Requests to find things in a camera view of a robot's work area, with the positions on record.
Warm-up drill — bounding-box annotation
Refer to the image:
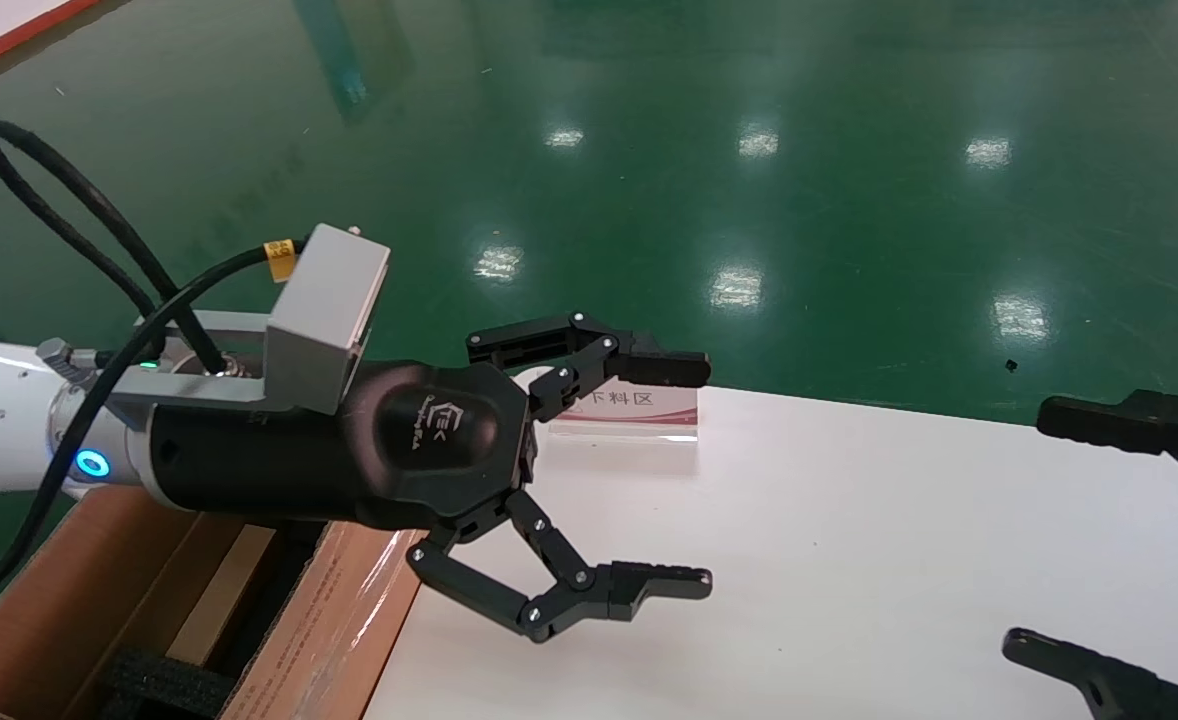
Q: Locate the acrylic sign with red print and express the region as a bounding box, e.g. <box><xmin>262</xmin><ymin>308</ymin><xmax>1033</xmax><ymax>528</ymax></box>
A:
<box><xmin>514</xmin><ymin>366</ymin><xmax>700</xmax><ymax>444</ymax></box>

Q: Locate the black cable with yellow tag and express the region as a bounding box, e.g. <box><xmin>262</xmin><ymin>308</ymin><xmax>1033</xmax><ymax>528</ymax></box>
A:
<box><xmin>0</xmin><ymin>238</ymin><xmax>310</xmax><ymax>597</ymax></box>

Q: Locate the black foam padding block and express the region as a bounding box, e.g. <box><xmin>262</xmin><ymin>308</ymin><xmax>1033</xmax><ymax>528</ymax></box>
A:
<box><xmin>99</xmin><ymin>647</ymin><xmax>240</xmax><ymax>720</ymax></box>

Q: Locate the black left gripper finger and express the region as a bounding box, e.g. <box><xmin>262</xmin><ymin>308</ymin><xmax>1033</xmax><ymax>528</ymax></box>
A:
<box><xmin>406</xmin><ymin>488</ymin><xmax>714</xmax><ymax>643</ymax></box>
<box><xmin>466</xmin><ymin>311</ymin><xmax>712</xmax><ymax>423</ymax></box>

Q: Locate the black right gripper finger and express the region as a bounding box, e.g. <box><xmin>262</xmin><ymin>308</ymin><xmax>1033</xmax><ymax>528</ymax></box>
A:
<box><xmin>999</xmin><ymin>630</ymin><xmax>1178</xmax><ymax>720</ymax></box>
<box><xmin>1034</xmin><ymin>390</ymin><xmax>1178</xmax><ymax>501</ymax></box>

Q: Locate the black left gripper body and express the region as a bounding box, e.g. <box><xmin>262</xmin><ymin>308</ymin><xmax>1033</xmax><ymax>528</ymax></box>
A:
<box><xmin>144</xmin><ymin>360</ymin><xmax>537</xmax><ymax>531</ymax></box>

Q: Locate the large open cardboard box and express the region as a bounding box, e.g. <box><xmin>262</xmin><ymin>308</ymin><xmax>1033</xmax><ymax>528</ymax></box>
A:
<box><xmin>0</xmin><ymin>485</ymin><xmax>430</xmax><ymax>720</ymax></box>

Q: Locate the gray wrist camera box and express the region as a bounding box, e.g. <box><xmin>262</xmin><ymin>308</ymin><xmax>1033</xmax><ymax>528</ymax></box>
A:
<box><xmin>109</xmin><ymin>223</ymin><xmax>392</xmax><ymax>416</ymax></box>

